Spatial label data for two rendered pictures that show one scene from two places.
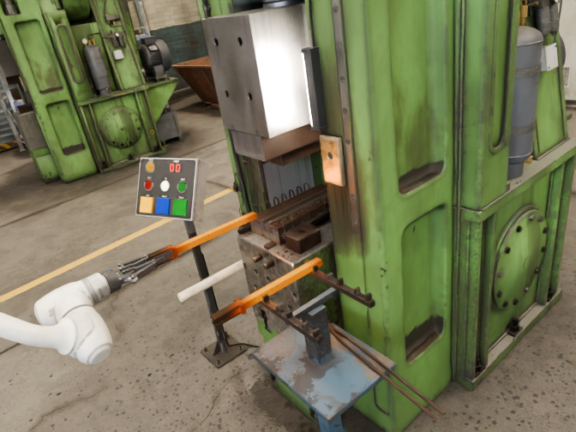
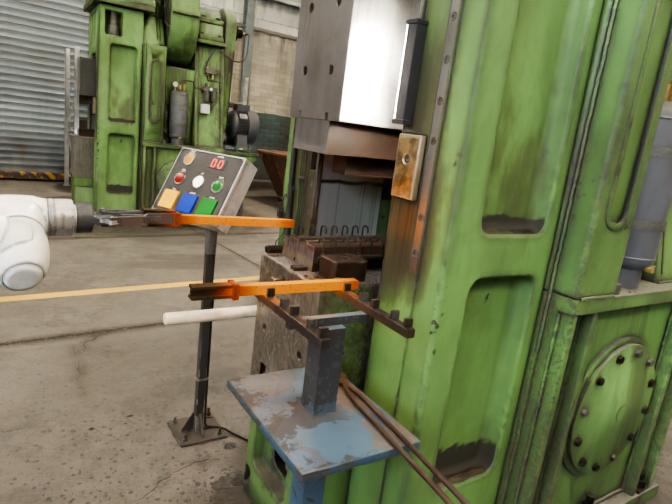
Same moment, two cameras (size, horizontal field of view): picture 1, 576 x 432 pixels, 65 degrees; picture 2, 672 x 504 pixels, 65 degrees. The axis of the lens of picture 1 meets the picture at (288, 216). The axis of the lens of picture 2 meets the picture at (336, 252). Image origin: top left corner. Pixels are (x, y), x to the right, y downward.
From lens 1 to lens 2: 48 cm
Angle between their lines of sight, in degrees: 13
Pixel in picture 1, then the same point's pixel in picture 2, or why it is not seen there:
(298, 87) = (390, 79)
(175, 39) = (270, 127)
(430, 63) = (555, 91)
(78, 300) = (29, 211)
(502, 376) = not seen: outside the picture
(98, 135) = (151, 182)
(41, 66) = (120, 94)
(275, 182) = (329, 212)
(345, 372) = (345, 431)
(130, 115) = not seen: hidden behind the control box
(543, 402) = not seen: outside the picture
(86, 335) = (15, 242)
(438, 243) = (513, 334)
